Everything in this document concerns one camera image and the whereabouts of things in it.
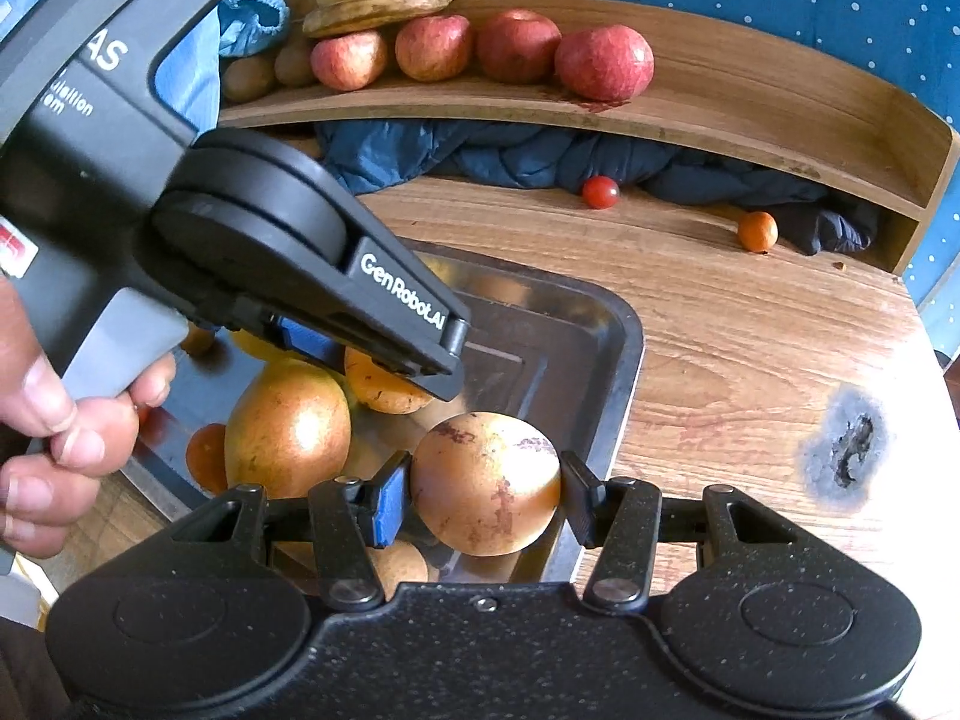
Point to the yellow lemon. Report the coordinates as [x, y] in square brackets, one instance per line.
[251, 349]

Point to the red cherry tomato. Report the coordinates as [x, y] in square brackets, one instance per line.
[601, 192]

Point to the small orange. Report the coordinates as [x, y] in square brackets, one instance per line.
[206, 459]

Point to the tan fruit with brown marks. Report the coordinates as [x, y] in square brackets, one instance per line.
[487, 480]

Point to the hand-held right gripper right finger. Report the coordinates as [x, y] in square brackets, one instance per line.
[574, 499]

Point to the red apple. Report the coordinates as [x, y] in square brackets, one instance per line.
[433, 47]
[349, 60]
[604, 61]
[517, 45]

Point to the wooden shelf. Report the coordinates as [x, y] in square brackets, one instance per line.
[750, 90]

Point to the small orange kumquat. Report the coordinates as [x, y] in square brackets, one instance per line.
[757, 231]

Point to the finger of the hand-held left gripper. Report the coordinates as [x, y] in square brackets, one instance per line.
[307, 337]
[409, 307]

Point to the small brown round fruit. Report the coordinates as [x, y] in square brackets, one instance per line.
[199, 341]

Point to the metal tray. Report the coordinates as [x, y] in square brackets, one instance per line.
[540, 330]

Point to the brown kiwi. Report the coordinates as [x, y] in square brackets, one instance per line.
[247, 76]
[294, 64]

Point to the large yellow red mango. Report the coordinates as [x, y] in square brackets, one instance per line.
[289, 427]

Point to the small tan fruit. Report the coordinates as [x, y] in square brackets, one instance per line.
[399, 564]

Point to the dark blue quilted jacket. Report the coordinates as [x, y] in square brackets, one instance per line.
[525, 154]

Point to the person's left hand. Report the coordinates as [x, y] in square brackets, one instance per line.
[45, 420]

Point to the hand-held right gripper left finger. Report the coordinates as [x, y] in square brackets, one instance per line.
[390, 499]

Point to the light blue striped garment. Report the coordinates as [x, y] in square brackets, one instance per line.
[251, 15]

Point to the orange fruit with dark spots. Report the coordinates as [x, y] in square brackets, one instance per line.
[375, 392]

